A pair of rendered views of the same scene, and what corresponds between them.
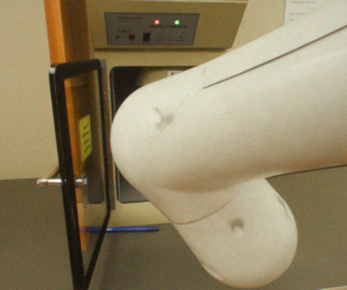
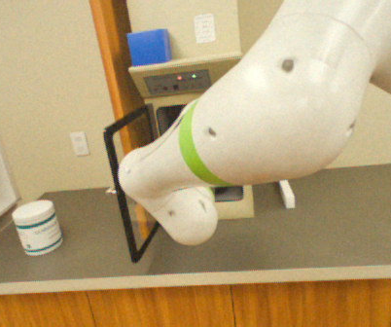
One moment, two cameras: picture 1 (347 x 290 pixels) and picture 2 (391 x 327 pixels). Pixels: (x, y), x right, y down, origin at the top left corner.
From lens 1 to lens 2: 47 cm
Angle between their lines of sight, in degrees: 17
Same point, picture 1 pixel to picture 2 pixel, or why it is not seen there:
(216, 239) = (164, 219)
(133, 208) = not seen: hidden behind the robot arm
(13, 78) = (100, 109)
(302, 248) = (310, 240)
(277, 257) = (194, 229)
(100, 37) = (144, 90)
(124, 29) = (159, 84)
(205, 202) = (155, 202)
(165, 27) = (187, 80)
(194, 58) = not seen: hidden behind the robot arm
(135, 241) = not seen: hidden behind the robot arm
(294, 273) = (292, 258)
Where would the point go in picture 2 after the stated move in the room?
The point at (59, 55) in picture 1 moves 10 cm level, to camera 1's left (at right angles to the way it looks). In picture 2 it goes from (118, 108) to (88, 110)
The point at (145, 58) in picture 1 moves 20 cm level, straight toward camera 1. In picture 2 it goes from (180, 98) to (165, 113)
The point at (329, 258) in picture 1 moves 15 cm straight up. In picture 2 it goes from (328, 248) to (328, 202)
